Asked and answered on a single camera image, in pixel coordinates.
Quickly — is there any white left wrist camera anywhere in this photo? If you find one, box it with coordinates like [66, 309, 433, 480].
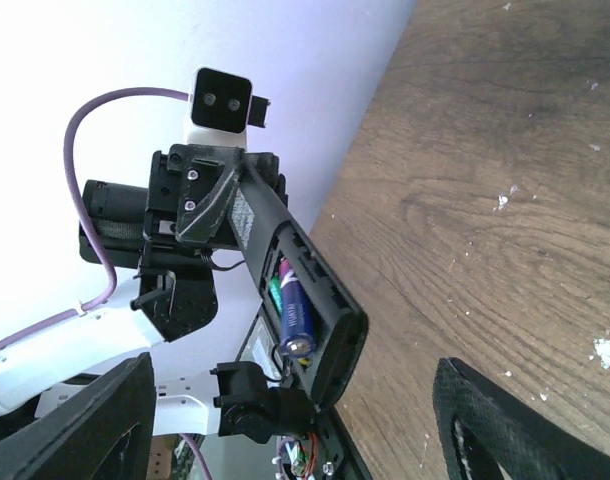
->
[184, 67, 271, 149]

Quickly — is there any green AAA battery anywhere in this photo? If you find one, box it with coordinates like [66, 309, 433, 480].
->
[268, 275, 283, 316]

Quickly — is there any black remote control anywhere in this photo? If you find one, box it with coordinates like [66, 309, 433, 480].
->
[227, 159, 369, 410]

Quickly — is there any purple AAA battery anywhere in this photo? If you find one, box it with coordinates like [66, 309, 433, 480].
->
[278, 258, 316, 359]

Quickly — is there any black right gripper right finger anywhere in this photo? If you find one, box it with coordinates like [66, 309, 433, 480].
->
[432, 357, 610, 479]

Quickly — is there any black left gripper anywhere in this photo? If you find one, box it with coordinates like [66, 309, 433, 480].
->
[141, 145, 287, 260]

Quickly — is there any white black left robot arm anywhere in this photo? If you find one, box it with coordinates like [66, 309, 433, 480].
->
[0, 145, 314, 443]

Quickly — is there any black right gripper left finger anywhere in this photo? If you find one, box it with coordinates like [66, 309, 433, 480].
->
[0, 353, 155, 479]

